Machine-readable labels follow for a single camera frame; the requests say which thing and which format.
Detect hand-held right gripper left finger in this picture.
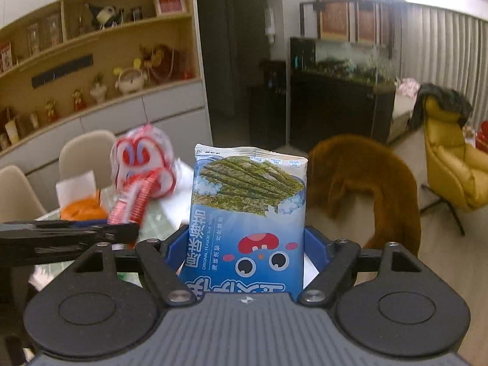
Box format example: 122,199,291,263
72,229,196,306

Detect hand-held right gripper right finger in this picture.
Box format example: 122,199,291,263
297,227,422,306

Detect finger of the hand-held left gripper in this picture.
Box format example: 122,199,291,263
0,239,96,268
0,219,140,242

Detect red snack packet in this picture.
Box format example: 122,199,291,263
107,173,155,225

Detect blue seaweed snack packet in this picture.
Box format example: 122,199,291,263
179,144,309,302

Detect orange tissue box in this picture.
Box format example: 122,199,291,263
56,171,109,221

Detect beige chair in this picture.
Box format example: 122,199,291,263
305,191,378,245

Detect white dining chair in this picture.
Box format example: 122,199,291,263
59,130,117,191
0,166,48,222

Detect rabbit-shaped red white bag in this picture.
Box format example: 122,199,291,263
110,122,180,199

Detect white paper cup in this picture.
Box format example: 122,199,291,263
5,120,20,146

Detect black tank cabinet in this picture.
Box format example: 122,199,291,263
290,70,396,145

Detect white vase with plant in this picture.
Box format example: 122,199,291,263
89,74,109,103

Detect white plush toy yellow ears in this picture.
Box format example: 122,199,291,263
113,59,147,96

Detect yellow armchair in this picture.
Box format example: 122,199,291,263
419,95,488,235

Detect black water dispenser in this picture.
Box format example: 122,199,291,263
248,59,287,145

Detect pink cloth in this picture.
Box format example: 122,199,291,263
396,78,420,98

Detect brown plush toy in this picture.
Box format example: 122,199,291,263
139,44,181,82

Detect glass fish tank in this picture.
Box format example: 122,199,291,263
290,36,397,86

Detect dark throw blanket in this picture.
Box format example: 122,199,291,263
410,83,473,130

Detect black white plush toy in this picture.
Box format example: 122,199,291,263
86,4,124,29

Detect white vertical blinds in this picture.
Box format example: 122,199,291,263
400,2,488,130

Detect red framed picture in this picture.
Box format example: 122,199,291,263
152,0,189,16

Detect black wall strip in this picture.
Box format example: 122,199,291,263
31,54,94,88

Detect white wall dispenser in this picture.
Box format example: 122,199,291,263
265,5,277,44

